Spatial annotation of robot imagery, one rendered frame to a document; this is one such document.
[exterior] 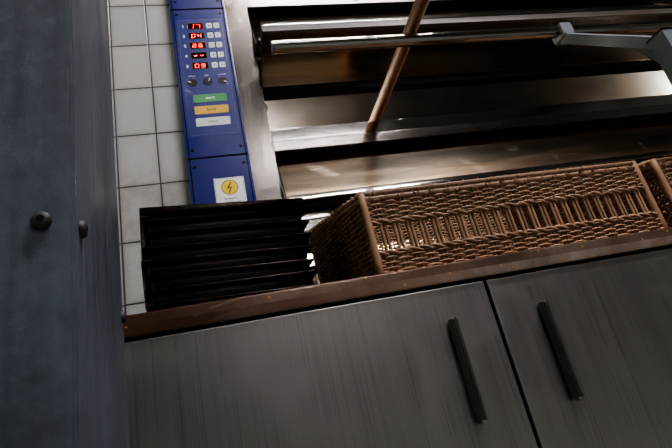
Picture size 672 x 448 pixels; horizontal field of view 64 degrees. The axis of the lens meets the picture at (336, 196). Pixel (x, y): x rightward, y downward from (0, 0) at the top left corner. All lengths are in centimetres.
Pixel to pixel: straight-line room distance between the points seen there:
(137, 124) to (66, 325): 129
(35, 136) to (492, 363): 66
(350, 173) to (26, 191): 124
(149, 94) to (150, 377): 99
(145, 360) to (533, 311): 54
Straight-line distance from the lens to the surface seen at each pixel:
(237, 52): 166
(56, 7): 35
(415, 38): 128
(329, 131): 153
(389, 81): 144
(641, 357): 93
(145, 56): 166
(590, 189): 107
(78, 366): 26
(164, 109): 155
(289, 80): 164
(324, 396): 73
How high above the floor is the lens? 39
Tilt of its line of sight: 24 degrees up
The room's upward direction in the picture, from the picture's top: 13 degrees counter-clockwise
